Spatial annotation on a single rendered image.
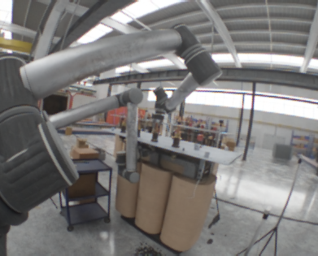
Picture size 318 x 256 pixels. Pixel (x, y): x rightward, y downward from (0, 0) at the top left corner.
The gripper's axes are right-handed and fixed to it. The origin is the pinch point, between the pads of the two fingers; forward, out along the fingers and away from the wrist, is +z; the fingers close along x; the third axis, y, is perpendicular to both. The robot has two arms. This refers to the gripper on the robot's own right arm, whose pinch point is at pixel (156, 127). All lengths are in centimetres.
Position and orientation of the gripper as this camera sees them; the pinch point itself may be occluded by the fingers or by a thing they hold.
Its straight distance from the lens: 166.1
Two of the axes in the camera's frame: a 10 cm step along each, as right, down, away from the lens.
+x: -8.0, -0.9, -6.0
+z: -1.5, 9.9, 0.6
